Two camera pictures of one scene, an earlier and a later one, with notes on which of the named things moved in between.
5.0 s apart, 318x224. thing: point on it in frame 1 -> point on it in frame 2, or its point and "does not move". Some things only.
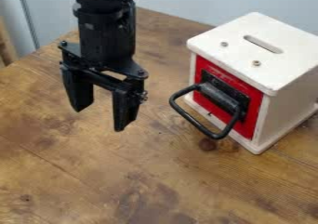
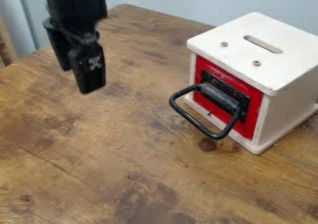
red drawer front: (248, 122) does not move
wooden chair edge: (9, 52) does not move
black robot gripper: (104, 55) -> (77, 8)
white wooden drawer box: (272, 55) does not move
